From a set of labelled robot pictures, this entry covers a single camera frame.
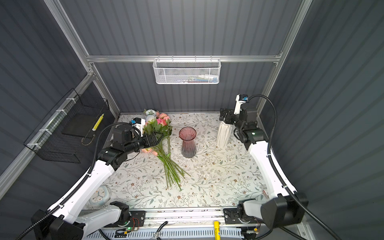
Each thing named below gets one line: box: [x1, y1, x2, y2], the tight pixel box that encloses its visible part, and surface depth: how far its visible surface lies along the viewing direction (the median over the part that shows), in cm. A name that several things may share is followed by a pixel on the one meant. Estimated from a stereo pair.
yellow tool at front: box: [213, 221, 221, 240], surface depth 71 cm
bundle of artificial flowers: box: [141, 109, 192, 190], surface depth 93 cm
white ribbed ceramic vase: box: [216, 121, 233, 148], surface depth 92 cm
